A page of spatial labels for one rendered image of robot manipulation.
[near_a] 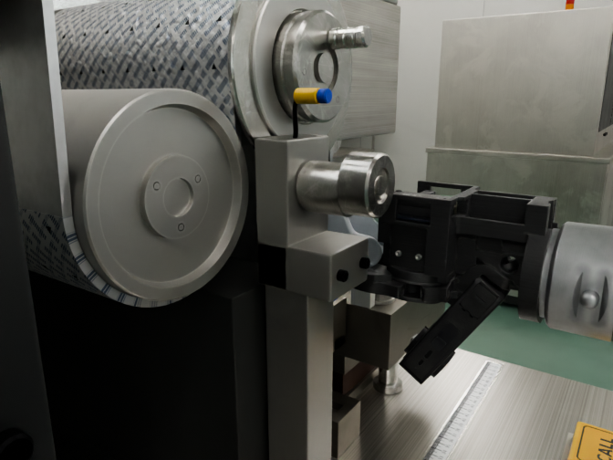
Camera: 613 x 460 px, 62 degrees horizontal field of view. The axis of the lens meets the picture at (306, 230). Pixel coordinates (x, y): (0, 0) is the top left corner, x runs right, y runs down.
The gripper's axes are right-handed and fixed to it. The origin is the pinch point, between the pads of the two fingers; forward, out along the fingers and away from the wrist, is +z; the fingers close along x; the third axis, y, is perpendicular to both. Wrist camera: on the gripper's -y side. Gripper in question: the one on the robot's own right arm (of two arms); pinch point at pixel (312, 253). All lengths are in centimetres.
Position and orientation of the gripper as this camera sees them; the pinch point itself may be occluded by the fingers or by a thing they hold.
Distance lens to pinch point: 47.0
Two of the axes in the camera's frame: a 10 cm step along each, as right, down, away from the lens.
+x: -5.6, 2.1, -8.0
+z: -8.3, -1.4, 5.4
